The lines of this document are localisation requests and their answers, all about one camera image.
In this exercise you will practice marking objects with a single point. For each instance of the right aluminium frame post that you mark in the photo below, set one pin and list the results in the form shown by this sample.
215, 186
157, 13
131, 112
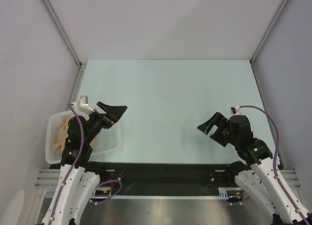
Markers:
269, 30

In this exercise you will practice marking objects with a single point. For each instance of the aluminium frame post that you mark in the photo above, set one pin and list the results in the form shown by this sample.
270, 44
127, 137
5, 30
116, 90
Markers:
47, 5
269, 30

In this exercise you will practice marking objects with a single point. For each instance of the left aluminium frame post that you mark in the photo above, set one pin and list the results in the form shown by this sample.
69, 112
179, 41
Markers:
47, 5

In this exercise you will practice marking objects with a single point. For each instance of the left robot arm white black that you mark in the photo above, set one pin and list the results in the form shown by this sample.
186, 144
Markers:
79, 177

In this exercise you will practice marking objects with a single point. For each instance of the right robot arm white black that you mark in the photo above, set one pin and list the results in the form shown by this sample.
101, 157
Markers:
274, 195

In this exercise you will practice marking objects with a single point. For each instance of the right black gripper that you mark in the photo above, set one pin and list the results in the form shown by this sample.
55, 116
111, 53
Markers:
220, 131

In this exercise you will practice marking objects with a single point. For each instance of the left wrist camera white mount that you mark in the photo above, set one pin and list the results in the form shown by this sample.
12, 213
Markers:
82, 105

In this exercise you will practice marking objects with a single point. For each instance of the aluminium front rail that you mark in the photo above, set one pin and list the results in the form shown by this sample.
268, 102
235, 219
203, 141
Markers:
49, 178

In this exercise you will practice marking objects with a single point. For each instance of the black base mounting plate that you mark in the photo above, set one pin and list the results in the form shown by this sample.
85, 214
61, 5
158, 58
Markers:
212, 175

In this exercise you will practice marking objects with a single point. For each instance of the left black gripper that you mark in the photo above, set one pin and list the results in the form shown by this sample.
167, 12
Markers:
113, 111

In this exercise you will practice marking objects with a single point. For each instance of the white perforated plastic basket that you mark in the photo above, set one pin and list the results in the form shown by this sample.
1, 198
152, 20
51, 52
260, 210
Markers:
108, 140

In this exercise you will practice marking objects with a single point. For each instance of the beige t shirt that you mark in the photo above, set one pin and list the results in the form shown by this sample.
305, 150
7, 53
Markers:
59, 140

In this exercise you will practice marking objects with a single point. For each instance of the slotted cable duct rail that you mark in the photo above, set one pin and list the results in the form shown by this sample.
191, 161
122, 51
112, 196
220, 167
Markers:
222, 194

